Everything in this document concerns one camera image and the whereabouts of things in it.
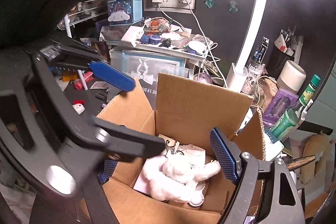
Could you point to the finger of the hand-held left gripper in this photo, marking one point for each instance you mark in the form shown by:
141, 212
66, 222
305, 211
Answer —
113, 77
126, 140

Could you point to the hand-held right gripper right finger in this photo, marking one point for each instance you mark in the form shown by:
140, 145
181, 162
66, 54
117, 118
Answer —
225, 158

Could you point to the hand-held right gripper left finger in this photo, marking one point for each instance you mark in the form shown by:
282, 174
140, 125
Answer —
107, 170

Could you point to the white fluffy plush toy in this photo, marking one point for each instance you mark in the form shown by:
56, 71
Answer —
178, 174

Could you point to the cardboard box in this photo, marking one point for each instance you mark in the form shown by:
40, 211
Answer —
197, 108

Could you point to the small white packet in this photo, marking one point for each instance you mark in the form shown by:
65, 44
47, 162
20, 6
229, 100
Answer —
98, 85

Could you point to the white drawer unit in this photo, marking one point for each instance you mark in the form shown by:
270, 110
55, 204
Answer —
115, 58

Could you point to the black hair clip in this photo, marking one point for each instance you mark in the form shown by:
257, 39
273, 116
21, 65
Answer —
101, 95

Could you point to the brown printed picture box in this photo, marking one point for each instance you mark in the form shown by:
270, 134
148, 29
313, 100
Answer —
101, 47

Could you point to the clear zip bag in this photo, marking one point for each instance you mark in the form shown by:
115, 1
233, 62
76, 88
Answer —
147, 74

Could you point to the red bottle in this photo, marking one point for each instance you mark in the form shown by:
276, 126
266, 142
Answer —
78, 85

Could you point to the white printed packet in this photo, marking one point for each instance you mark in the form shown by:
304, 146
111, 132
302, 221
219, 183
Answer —
113, 34

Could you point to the orange box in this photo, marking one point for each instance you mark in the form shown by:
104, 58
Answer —
68, 76

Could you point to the white plush with red bow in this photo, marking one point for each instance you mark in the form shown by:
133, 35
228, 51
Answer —
78, 108

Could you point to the white small carton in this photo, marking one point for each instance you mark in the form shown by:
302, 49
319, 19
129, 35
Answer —
134, 32

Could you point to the dark blue round figure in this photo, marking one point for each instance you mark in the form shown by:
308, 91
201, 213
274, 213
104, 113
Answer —
145, 39
156, 39

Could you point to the white desk shelf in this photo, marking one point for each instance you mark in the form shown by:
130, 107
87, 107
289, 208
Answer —
170, 50

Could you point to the black round figure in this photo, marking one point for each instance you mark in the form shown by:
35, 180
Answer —
167, 43

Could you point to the orange toy figure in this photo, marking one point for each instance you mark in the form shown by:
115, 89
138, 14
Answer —
155, 24

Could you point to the purple card box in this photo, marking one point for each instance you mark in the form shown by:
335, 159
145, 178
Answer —
277, 107

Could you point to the large green bottle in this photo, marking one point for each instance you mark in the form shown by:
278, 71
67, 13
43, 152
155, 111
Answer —
287, 120

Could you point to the brown patterned pen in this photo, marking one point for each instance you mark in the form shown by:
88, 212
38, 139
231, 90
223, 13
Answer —
302, 161

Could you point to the purple translucent ball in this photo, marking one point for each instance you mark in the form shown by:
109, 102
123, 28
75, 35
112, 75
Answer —
203, 78

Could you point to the tan plush toy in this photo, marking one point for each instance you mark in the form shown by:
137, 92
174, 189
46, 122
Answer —
313, 153

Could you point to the white blue-rimmed bowl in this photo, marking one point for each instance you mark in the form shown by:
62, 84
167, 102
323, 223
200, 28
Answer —
196, 47

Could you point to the clear pen tube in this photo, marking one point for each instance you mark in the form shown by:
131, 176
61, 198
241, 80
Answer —
256, 74

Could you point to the white cylindrical humidifier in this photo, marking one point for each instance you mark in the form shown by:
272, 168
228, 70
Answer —
291, 77

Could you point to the small green capped bottle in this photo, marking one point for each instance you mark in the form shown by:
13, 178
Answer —
309, 94

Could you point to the black mesh holder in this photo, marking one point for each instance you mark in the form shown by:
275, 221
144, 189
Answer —
284, 52

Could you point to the white desk lamp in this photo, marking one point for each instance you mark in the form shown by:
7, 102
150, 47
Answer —
258, 16

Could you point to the teal cartoon wall sticker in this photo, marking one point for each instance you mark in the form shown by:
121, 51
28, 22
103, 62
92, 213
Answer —
210, 1

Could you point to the pale blue wall sticker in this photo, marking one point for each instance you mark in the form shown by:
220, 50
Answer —
232, 6

